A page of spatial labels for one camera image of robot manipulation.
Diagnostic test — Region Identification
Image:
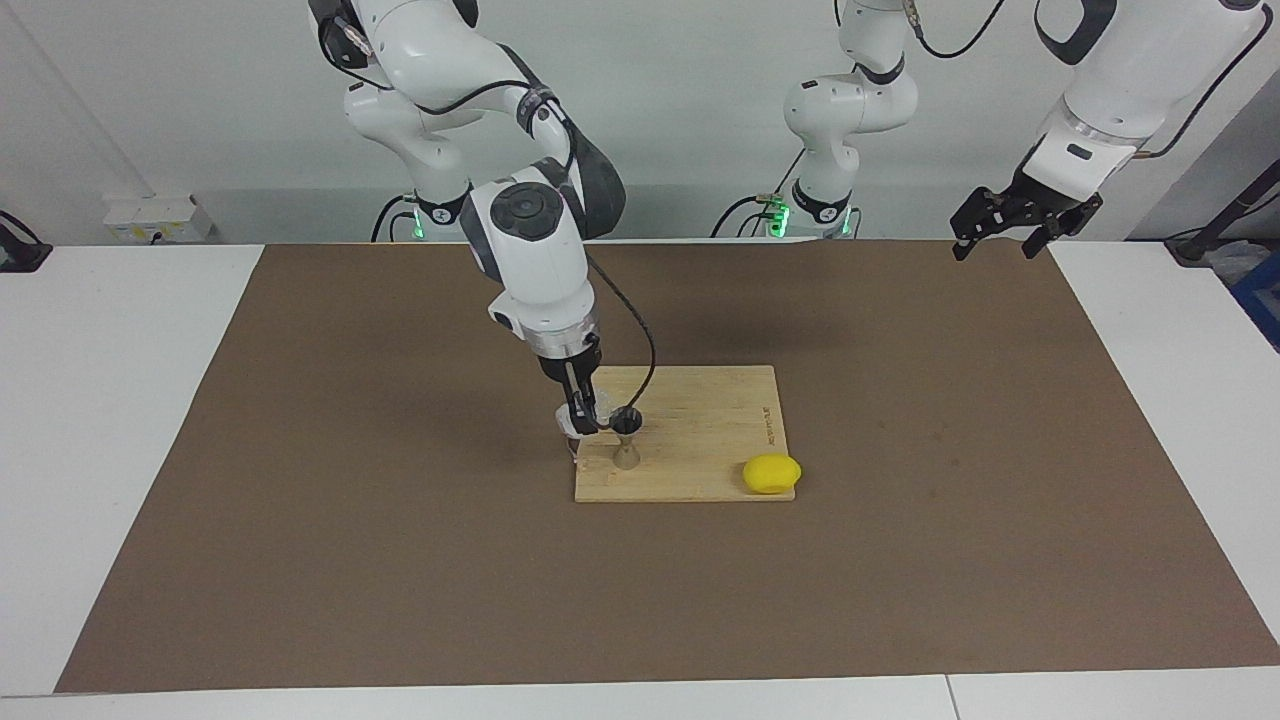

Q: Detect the black tripod stand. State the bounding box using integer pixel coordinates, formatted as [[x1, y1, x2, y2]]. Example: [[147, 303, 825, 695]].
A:
[[1165, 160, 1280, 266]]

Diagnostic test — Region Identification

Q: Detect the yellow lemon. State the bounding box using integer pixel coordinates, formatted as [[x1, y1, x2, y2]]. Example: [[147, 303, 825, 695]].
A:
[[742, 453, 803, 496]]

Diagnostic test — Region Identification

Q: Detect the black right base cable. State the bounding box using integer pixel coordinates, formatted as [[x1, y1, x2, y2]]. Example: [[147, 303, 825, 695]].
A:
[[370, 195, 417, 243]]

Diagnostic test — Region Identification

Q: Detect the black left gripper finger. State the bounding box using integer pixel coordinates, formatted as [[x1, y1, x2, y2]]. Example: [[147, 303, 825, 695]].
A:
[[1020, 213, 1077, 259], [950, 187, 1006, 262]]

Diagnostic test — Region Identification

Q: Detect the bamboo cutting board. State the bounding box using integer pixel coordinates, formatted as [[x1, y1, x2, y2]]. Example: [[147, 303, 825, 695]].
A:
[[566, 365, 797, 503]]

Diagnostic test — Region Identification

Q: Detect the small clear glass cup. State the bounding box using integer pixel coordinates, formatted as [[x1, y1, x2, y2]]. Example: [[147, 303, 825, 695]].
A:
[[555, 394, 617, 442]]

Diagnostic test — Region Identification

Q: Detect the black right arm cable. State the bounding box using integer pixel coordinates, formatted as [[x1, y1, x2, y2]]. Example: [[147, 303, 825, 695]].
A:
[[340, 18, 658, 413]]

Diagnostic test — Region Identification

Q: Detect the black left base cable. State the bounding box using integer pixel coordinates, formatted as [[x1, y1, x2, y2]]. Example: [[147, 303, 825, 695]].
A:
[[711, 193, 773, 239]]

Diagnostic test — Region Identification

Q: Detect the steel double jigger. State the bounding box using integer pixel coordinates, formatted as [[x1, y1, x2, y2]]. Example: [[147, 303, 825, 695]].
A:
[[609, 405, 644, 471]]

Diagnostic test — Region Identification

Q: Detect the black clamp stand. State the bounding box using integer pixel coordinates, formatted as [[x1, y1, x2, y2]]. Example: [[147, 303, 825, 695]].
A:
[[0, 210, 53, 273]]

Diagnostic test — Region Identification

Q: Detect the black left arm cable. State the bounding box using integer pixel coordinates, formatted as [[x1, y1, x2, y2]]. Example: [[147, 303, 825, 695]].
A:
[[900, 0, 1263, 161]]

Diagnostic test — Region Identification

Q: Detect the white wall power outlet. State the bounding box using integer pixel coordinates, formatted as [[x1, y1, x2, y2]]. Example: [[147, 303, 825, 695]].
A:
[[103, 195, 216, 244]]

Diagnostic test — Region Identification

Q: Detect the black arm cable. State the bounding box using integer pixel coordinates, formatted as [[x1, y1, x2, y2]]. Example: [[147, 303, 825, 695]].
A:
[[900, 0, 1263, 161], [340, 18, 658, 413]]

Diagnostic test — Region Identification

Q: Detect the brown table mat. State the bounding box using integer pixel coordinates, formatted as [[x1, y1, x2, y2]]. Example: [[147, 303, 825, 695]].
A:
[[55, 240, 1280, 693]]

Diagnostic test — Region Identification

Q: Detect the black base cable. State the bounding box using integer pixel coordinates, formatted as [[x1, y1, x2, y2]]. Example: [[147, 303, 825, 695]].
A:
[[370, 195, 417, 243], [711, 193, 773, 239]]

